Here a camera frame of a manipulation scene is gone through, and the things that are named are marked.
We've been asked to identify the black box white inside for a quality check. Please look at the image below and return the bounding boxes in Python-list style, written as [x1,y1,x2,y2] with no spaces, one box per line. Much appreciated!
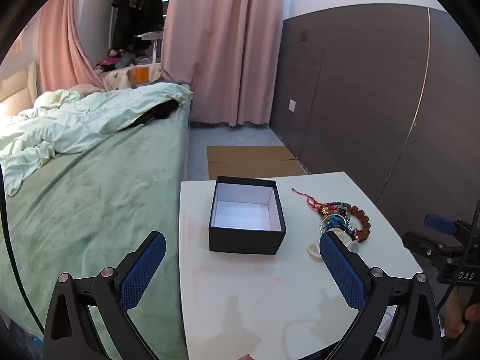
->
[208,176,287,256]

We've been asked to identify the wide pink curtain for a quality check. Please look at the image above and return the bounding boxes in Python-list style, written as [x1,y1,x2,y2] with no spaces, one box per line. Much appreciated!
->
[161,0,294,127]

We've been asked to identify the red string bracelet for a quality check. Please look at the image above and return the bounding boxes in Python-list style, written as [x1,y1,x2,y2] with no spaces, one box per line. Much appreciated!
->
[292,188,328,215]

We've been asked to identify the person's right hand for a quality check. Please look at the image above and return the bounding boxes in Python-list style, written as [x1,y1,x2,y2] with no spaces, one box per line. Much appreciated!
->
[443,289,480,340]

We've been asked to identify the clear thin bangle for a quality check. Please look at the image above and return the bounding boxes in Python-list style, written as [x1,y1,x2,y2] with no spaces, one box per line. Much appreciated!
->
[319,214,348,234]

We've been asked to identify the bed with green sheet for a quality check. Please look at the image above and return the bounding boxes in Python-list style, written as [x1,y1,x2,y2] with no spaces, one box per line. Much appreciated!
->
[0,94,194,360]

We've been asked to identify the hanging dark clothes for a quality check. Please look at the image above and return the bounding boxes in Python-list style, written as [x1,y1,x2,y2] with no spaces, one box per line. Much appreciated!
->
[111,0,177,55]

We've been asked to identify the pink pillow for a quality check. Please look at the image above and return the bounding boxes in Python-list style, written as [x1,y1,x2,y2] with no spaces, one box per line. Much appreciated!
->
[67,82,107,94]

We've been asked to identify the tied-back pink curtain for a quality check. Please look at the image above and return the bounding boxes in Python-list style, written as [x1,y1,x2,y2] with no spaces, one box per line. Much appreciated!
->
[37,0,110,92]

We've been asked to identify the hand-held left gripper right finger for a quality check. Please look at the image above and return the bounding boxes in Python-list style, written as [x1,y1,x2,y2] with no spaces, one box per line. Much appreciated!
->
[319,231,443,360]

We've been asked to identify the cream patterned blanket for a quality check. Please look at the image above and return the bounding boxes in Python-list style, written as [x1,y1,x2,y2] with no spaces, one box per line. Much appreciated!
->
[103,64,164,91]

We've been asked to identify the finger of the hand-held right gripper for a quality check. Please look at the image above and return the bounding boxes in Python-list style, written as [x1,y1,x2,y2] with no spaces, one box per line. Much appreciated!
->
[425,214,474,239]

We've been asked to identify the beige padded headboard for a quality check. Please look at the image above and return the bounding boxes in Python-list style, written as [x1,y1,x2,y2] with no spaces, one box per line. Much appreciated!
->
[0,62,40,117]

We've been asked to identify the white rack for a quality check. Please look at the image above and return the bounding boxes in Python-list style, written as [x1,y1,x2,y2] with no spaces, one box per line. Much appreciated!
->
[136,31,164,64]

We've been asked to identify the black garment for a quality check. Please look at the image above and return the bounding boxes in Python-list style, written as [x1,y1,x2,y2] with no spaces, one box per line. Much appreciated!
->
[133,99,181,126]

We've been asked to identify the brown wooden bead bracelet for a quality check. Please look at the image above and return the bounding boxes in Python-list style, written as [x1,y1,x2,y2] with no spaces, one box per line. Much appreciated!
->
[347,204,372,243]

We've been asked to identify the white jade bangle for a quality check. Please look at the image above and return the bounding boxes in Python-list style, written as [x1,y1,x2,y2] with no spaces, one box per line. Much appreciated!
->
[307,230,362,262]

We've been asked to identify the blue beaded bracelet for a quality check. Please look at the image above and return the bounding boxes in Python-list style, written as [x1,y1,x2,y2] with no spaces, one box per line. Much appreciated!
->
[322,214,355,236]

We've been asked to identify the pale green duvet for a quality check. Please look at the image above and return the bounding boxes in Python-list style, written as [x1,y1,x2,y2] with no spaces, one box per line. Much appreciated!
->
[0,82,194,196]

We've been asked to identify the flat brown cardboard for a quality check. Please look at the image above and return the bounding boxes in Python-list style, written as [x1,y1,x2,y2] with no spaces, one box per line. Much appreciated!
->
[207,145,309,181]

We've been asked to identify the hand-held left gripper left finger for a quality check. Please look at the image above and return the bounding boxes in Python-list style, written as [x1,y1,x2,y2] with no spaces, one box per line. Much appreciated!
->
[44,231,167,360]

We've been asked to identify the plush toys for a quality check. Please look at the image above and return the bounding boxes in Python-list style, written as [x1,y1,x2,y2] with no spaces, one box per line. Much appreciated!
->
[94,49,137,73]

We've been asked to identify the dark bead bracelet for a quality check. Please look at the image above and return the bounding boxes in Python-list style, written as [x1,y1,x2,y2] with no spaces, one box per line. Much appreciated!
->
[319,201,354,219]

